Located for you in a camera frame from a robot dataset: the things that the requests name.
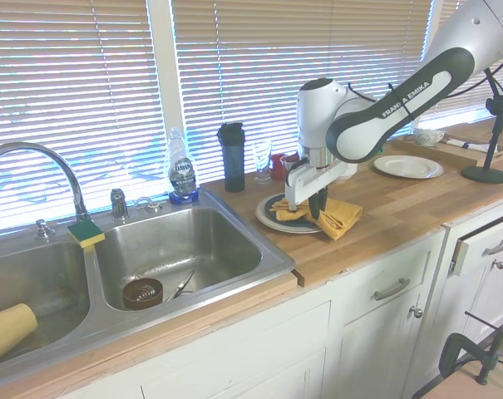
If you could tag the wide beige window blind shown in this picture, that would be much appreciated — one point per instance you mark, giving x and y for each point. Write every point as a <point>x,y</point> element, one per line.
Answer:
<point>68,104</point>
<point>255,62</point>

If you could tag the Dawn dish soap bottle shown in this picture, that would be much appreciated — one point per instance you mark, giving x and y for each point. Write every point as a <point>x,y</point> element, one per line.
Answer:
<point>183,174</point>

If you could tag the dark blue plate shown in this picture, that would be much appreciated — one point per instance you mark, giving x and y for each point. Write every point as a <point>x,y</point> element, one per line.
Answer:
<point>271,210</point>

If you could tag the chrome gooseneck faucet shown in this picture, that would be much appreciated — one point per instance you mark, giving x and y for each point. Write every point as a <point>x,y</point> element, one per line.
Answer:
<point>74,187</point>

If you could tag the white open drawer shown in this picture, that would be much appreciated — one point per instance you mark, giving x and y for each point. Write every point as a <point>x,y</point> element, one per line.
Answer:
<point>488,232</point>

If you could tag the clear footed glass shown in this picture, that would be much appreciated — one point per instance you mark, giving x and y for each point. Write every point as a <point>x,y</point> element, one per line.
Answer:
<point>262,160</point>

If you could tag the wooden serving tray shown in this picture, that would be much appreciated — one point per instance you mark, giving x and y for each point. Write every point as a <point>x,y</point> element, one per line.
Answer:
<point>455,154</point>

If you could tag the silver cabinet knob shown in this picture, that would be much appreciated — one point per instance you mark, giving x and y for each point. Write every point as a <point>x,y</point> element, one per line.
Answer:
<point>417,312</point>
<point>499,264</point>

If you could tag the white rolled napkin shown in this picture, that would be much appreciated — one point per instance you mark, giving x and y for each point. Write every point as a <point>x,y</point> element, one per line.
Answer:
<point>475,146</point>

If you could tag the green and yellow sponge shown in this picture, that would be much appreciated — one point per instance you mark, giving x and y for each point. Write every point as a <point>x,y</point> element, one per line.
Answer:
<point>85,233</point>

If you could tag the yellow plastic cup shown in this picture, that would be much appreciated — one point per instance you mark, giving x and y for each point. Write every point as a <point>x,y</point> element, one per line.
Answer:
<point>10,328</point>

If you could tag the narrow beige window blind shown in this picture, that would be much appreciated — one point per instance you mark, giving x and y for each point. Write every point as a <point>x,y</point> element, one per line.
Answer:
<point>450,109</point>

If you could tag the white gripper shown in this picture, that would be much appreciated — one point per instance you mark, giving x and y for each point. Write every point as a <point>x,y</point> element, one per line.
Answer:
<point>305,178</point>

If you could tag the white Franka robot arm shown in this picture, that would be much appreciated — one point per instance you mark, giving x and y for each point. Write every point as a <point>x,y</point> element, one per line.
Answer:
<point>380,124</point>

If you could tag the chrome soap dispenser knob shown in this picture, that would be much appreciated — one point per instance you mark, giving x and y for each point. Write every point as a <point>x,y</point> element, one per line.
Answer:
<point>43,230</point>

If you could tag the brown bowl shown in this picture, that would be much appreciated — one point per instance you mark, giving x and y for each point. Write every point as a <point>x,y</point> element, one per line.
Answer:
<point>130,297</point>

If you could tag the red cup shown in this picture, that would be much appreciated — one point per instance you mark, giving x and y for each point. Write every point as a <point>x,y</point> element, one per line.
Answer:
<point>277,166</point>

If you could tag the metal tongs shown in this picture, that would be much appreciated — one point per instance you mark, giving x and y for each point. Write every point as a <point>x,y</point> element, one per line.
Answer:
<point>183,283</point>

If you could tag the yellow terry towel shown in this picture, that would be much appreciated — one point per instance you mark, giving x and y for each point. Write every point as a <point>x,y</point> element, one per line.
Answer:
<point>342,216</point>

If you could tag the black camera stand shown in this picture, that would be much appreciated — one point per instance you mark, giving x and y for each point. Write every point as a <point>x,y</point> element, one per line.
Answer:
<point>484,174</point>

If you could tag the black C-clamp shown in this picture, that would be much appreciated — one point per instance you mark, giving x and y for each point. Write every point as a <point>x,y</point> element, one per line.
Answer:
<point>452,349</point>

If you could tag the white dinner plate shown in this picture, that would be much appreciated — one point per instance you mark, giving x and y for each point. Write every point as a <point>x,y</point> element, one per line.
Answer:
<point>409,166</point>

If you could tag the clear plastic cup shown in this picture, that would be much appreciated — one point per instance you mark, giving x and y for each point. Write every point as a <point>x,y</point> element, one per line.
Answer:
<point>292,162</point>

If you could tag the black shaker bottle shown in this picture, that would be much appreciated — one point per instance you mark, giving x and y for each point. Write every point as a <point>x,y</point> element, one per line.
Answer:
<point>234,166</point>

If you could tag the dark plate on white plate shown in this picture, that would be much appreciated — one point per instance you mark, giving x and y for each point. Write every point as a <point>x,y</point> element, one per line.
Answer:
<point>261,217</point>

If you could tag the stainless steel double sink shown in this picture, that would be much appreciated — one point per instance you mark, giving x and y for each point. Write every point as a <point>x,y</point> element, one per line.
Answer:
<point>193,237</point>

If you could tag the small white patterned bowl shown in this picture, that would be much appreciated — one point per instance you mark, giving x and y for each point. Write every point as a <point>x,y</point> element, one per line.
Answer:
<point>427,136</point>

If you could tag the metal coil whisk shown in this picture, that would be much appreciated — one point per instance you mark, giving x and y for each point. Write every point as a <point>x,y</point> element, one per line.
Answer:
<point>145,294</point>

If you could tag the white kitchen cabinet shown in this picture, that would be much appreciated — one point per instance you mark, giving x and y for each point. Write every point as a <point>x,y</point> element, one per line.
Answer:
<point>255,353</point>

